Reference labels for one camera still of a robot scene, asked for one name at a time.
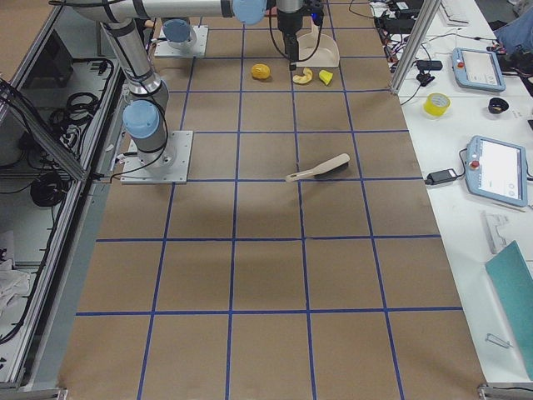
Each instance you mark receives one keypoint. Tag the near teach pendant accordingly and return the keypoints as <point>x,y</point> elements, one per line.
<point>496,170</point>

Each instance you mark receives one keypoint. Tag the far teach pendant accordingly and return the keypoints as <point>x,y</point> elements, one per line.
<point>476,69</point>

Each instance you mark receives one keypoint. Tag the aluminium frame post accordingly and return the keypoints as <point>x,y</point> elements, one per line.
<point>418,33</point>

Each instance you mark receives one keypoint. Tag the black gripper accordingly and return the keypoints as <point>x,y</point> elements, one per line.
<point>286,22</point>

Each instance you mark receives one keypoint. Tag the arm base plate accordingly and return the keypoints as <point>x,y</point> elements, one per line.
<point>194,47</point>
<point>167,166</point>

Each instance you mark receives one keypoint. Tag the black power adapter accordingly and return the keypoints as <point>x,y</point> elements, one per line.
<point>441,177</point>

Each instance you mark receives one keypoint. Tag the teal folder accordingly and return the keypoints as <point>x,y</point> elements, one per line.
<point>512,281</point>

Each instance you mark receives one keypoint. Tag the black webcam clip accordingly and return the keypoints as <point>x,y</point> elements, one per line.
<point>425,67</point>

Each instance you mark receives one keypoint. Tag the yellow green sponge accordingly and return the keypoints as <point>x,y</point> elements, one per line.
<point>325,77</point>

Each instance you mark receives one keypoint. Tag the golden bread roll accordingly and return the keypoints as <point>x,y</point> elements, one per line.
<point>260,71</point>

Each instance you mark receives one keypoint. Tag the teach pendant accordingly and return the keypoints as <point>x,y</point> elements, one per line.
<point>476,69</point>
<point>496,170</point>

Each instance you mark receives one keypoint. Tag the beige hand brush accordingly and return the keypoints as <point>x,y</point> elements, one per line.
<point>324,169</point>

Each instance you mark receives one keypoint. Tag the beige plastic dustpan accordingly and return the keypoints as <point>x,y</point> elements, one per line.
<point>317,50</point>

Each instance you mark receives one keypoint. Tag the yellow tape roll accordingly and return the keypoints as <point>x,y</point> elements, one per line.
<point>436,104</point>

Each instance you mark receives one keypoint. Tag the small black bowl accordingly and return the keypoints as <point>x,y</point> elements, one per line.
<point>497,105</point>

